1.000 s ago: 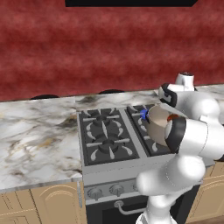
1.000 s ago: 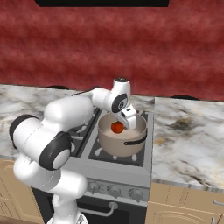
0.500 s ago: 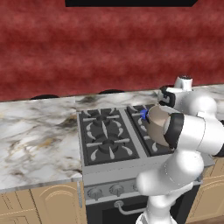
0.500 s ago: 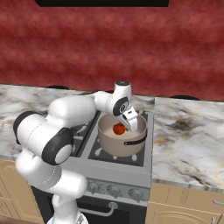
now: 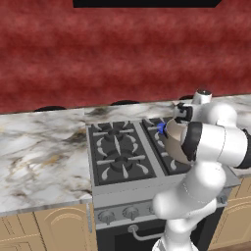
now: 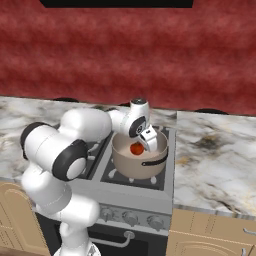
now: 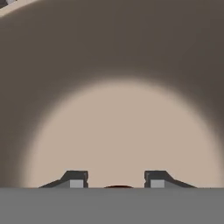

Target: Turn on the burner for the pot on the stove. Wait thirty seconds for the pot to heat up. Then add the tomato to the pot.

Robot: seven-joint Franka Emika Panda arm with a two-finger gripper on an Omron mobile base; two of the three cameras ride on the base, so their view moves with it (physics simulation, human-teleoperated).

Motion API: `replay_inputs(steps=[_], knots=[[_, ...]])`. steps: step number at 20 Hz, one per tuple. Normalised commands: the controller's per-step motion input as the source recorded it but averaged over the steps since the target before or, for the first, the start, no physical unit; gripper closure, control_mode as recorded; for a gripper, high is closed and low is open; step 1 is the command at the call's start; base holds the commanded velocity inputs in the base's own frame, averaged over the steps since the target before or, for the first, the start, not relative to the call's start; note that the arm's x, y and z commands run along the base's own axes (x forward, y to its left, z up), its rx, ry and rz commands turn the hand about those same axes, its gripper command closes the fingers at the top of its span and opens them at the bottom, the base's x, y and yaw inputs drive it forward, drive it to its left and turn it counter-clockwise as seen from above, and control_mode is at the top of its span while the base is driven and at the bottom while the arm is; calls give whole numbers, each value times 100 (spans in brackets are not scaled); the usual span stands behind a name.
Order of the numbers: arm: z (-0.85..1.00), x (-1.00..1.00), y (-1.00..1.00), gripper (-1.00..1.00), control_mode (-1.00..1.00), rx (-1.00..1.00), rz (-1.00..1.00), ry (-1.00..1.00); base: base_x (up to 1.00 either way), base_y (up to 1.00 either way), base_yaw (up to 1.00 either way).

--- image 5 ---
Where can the black round stool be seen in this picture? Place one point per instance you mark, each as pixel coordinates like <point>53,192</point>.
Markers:
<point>125,102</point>
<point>50,108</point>
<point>187,97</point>

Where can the black range hood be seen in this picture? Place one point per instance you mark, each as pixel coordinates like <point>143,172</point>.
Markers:
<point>147,3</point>

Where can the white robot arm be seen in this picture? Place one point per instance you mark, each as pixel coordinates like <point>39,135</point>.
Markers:
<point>209,143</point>

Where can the grey stove knob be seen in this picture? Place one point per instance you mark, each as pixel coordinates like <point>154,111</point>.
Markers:
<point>223,198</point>
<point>107,217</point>
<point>151,209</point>
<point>130,213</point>

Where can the tan cupboard door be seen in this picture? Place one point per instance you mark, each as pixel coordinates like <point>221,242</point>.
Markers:
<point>233,222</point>
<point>65,228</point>
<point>16,233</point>

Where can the grey stove with black grates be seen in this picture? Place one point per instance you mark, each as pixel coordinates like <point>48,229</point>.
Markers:
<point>121,189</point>

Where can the tan drawer front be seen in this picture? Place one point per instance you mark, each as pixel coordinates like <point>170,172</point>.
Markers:
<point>243,189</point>

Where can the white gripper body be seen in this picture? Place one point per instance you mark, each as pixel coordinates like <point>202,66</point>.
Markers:
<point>176,112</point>

